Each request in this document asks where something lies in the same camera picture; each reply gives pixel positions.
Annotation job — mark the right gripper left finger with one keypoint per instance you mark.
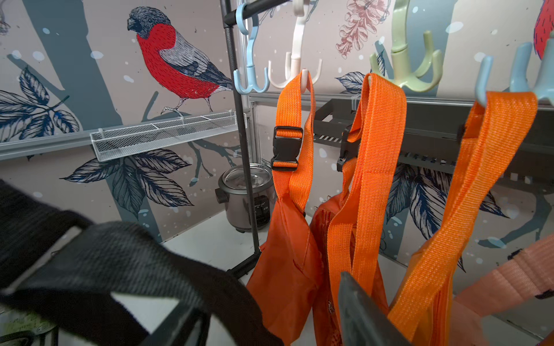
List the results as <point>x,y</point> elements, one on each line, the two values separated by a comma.
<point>184,326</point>

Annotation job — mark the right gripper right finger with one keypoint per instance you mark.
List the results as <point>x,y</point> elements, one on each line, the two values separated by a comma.
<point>361,321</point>

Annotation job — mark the dark orange backpack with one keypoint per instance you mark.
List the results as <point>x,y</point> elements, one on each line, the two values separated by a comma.
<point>348,227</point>

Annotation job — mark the black sling bag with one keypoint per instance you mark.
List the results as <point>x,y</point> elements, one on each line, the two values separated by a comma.
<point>65,268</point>

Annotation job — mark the pink sling bag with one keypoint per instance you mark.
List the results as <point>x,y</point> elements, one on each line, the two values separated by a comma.
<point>529,274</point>

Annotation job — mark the light blue hook far left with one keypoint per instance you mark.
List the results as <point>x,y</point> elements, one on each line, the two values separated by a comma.
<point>251,77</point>

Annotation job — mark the light blue hook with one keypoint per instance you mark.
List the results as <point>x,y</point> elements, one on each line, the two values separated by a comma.
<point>543,88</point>
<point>251,77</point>

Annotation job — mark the light green hook middle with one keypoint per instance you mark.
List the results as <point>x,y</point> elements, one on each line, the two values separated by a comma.
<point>428,74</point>

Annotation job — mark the steel rice cooker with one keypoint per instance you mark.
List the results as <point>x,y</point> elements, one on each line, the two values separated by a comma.
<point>232,192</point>

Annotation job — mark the green snack packet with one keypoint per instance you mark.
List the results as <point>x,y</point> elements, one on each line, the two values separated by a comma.
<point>25,328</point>

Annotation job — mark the black clothes rack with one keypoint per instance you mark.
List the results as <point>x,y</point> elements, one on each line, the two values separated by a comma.
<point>228,21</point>

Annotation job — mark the white wire mesh basket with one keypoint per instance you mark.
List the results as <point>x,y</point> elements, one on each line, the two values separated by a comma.
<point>138,139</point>

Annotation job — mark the black perforated wall shelf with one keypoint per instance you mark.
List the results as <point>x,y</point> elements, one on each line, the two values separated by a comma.
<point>433,133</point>

